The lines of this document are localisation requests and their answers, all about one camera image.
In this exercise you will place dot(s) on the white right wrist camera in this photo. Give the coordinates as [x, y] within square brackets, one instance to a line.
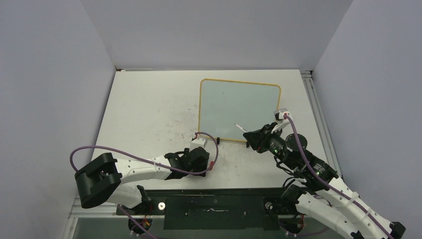
[280, 115]

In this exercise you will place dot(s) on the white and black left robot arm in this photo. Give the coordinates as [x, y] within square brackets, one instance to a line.
[107, 179]

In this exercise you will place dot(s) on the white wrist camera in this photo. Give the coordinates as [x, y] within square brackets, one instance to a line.
[280, 115]
[198, 142]

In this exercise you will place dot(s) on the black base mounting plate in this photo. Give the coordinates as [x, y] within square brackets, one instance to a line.
[215, 209]

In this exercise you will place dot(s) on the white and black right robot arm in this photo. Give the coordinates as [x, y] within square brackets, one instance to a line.
[324, 195]

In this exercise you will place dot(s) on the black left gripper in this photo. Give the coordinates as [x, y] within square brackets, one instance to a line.
[201, 167]

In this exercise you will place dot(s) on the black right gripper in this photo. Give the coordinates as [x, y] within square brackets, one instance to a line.
[258, 139]

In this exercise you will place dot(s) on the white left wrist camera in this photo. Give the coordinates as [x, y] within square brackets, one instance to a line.
[198, 142]

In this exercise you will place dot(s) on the yellow-framed whiteboard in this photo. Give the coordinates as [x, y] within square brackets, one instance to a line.
[225, 106]

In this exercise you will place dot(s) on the aluminium frame rail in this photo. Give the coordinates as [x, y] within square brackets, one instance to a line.
[325, 136]

